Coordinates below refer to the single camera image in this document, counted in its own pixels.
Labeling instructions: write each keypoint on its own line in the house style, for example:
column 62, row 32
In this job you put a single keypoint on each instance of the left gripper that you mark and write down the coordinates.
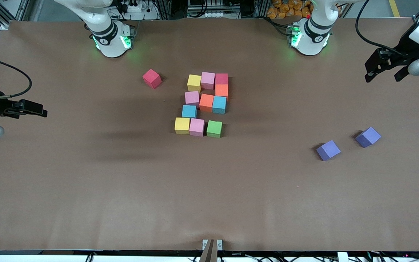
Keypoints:
column 404, row 55

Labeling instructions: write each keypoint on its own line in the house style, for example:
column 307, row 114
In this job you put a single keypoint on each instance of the yellow foam cube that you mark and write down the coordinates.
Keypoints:
column 182, row 126
column 194, row 83

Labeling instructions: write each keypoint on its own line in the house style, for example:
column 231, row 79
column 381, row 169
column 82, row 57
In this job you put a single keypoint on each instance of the cyan foam cube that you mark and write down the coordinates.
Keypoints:
column 219, row 105
column 189, row 111

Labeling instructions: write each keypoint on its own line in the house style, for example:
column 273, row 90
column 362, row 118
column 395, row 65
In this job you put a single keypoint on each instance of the pink foam cube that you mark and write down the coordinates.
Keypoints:
column 192, row 98
column 208, row 80
column 197, row 127

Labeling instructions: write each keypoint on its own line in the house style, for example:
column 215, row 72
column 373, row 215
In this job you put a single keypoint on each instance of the red foam cube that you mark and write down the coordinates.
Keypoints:
column 221, row 79
column 152, row 78

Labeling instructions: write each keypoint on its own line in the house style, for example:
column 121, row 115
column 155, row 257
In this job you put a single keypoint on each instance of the orange foam cube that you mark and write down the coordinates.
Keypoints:
column 206, row 103
column 222, row 91

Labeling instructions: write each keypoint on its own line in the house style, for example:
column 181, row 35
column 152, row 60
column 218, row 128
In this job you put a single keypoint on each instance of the green foam cube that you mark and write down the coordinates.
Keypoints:
column 214, row 129

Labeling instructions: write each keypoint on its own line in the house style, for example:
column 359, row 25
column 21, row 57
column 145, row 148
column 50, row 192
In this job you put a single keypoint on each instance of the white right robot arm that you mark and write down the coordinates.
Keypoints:
column 109, row 40

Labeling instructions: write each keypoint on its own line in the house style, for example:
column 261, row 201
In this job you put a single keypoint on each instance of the yellow floor tape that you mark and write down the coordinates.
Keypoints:
column 395, row 8

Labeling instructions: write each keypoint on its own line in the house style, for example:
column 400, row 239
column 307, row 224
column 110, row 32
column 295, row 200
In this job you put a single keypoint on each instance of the purple foam cube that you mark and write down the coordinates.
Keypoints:
column 328, row 150
column 368, row 137

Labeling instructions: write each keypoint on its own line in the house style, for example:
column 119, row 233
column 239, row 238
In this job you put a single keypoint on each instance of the pile of orange fruits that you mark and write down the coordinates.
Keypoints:
column 286, row 9

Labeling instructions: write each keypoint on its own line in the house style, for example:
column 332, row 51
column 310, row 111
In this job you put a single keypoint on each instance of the white power strip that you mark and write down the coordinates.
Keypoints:
column 136, row 8

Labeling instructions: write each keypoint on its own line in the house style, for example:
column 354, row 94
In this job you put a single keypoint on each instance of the brown paper table cover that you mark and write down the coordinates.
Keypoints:
column 195, row 182

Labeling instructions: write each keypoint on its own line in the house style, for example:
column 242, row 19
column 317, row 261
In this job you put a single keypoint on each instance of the white rack device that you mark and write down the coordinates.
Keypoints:
column 209, row 14

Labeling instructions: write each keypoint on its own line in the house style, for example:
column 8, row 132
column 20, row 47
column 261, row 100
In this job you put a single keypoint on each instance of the small white box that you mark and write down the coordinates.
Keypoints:
column 342, row 257

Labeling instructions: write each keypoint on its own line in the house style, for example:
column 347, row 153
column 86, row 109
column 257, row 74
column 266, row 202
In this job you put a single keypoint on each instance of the brown mounting bar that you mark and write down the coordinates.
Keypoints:
column 209, row 253

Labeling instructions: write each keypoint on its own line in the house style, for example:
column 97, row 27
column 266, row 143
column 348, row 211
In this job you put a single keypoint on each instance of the small metal table bracket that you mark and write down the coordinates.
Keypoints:
column 219, row 244

